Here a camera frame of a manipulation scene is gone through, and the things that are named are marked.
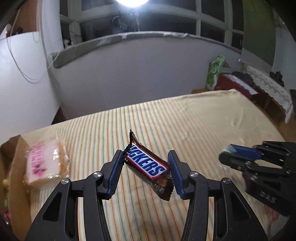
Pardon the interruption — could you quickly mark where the packaged cranberry toast bread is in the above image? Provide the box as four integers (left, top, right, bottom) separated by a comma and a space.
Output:
23, 136, 70, 189

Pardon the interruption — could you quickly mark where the Snickers bar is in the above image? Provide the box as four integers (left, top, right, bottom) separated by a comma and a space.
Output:
123, 131, 174, 201

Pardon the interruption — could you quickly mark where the light green candy packet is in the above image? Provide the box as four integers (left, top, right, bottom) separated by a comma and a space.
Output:
222, 144, 237, 154

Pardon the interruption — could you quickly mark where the yellow jelly cup green lid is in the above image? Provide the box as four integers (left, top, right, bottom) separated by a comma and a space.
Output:
3, 179, 10, 189

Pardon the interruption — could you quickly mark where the lace covered side table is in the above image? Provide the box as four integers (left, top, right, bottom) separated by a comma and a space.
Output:
244, 64, 293, 123

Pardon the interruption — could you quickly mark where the cardboard box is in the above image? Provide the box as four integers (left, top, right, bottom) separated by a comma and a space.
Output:
1, 136, 31, 240

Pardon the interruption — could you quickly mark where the black object on table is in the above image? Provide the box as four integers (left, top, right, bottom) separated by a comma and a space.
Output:
269, 71, 285, 87

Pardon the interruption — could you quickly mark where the red storage box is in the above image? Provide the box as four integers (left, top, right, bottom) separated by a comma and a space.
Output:
214, 73, 259, 101

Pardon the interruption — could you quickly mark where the green patterned bag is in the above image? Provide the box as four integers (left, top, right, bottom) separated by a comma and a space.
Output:
205, 55, 225, 90

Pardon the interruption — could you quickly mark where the white power strip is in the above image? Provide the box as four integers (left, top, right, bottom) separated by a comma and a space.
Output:
63, 39, 72, 49

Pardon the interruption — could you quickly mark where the white cable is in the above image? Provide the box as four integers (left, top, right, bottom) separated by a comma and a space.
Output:
5, 14, 61, 84

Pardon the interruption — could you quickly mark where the ring light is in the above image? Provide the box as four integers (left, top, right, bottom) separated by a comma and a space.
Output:
116, 0, 149, 8

